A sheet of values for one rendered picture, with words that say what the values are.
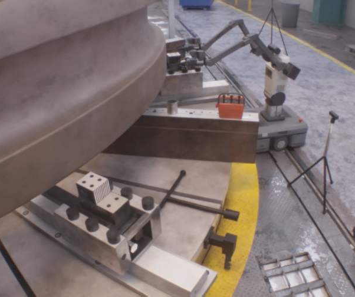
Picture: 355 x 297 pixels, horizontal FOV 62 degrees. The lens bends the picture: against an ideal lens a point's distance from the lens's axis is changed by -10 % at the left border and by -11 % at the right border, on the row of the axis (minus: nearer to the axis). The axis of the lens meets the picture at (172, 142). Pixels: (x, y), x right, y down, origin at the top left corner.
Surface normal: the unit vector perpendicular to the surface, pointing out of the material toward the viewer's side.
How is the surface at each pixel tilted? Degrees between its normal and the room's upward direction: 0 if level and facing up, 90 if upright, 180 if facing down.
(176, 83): 90
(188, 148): 90
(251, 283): 0
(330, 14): 90
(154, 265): 0
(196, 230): 0
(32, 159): 90
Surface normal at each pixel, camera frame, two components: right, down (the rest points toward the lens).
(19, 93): 0.80, 0.29
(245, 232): -0.04, -0.85
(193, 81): 0.21, 0.51
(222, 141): -0.18, 0.52
